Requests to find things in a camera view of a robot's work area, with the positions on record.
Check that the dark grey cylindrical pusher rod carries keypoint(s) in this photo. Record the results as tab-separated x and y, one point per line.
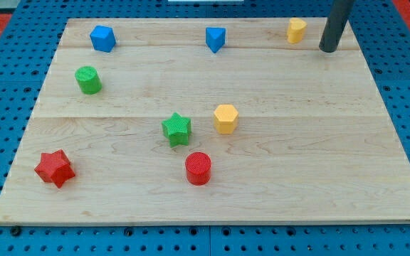
335	25

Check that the green star block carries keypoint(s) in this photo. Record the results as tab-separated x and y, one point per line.
177	129

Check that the red star block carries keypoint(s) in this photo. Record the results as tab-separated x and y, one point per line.
55	168

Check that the blue triangle block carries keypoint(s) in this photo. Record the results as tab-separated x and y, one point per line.
215	38

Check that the yellow hexagon block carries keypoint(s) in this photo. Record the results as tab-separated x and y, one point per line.
225	119

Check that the wooden board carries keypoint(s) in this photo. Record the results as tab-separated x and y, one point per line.
314	144

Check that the red cylinder block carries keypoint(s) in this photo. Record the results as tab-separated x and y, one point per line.
198	168

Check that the blue cube block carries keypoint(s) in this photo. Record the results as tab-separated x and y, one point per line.
103	38

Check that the green cylinder block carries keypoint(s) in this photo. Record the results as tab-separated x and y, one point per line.
88	80

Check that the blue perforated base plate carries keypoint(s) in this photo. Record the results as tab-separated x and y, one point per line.
27	46

